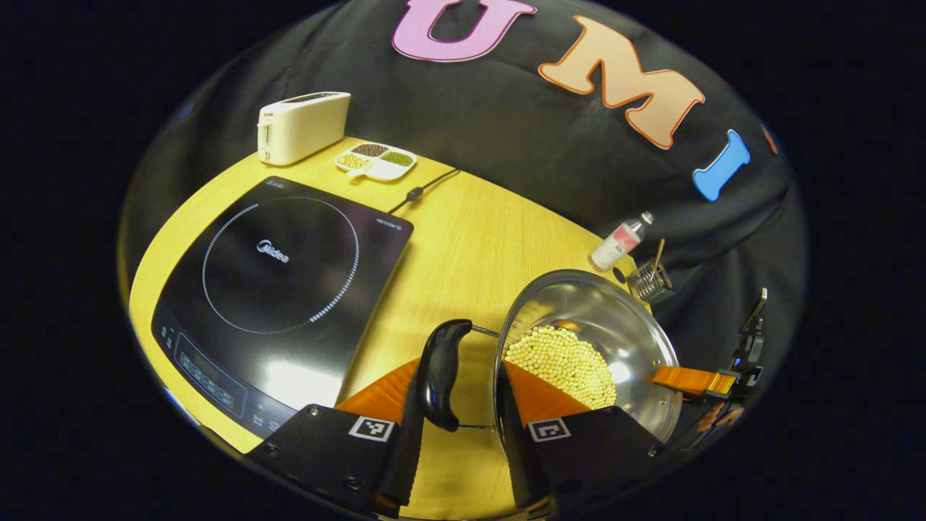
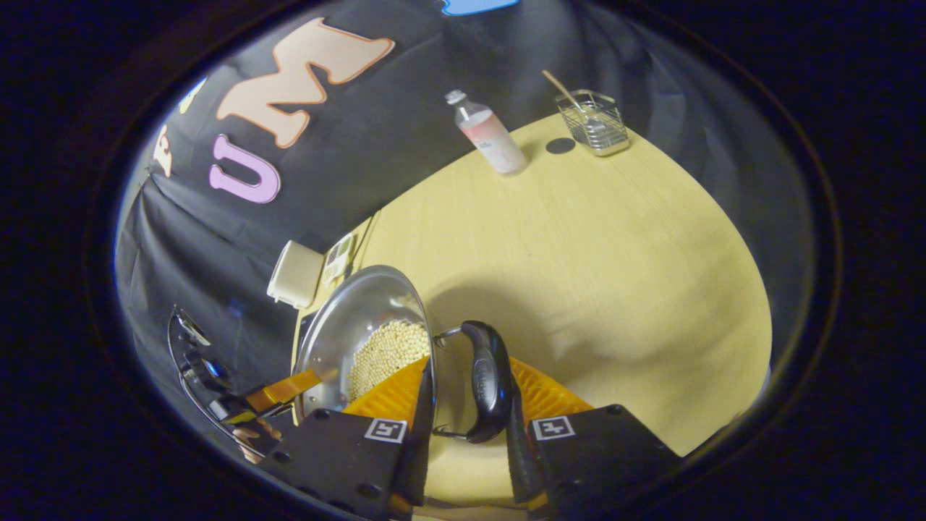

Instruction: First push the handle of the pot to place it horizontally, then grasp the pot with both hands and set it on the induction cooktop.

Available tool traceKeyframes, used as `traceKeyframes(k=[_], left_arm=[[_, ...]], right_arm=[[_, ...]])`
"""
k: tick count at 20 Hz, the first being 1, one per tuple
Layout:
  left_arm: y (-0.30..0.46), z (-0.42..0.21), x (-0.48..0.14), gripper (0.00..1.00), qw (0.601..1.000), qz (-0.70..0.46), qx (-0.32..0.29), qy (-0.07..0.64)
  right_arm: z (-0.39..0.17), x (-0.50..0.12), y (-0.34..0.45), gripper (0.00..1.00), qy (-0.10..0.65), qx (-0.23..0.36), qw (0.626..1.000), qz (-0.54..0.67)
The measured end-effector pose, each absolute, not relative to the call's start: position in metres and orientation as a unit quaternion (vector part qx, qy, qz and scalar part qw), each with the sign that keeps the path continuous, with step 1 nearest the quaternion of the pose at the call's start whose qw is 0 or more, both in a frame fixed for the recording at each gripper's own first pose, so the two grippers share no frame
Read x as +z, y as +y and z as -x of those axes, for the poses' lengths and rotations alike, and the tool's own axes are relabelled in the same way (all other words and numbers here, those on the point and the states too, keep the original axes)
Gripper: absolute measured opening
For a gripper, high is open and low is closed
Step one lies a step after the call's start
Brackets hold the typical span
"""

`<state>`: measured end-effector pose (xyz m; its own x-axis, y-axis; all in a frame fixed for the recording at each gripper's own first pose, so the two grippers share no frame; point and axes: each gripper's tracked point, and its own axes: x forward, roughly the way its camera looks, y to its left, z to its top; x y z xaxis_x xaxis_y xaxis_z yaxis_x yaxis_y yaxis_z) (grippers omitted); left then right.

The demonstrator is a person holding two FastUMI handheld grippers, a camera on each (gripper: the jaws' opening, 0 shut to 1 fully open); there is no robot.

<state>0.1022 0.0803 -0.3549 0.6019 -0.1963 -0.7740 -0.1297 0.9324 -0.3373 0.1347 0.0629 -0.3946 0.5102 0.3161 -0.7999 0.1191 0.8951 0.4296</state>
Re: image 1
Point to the wooden stick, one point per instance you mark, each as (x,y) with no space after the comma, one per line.
(659,250)

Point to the pile of soybeans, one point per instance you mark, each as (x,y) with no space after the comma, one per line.
(571,362)

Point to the black induction cooktop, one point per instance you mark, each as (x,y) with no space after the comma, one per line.
(289,289)

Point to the white toaster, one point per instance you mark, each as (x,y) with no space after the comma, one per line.
(304,126)

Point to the small black cap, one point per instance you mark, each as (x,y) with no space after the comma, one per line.
(620,275)

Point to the stainless steel pot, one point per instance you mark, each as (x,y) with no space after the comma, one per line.
(629,325)

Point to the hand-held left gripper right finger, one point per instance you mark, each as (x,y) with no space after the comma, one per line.
(517,449)

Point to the white divided dish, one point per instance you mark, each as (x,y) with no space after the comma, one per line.
(391,171)

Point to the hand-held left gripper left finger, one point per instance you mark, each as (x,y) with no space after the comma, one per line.
(404,449)

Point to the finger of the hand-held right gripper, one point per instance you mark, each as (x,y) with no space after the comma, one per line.
(727,418)
(687,380)

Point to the clear bottle with pink label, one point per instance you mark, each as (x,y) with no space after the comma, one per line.
(615,246)

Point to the small glass jar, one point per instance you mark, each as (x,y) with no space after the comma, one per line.
(650,284)

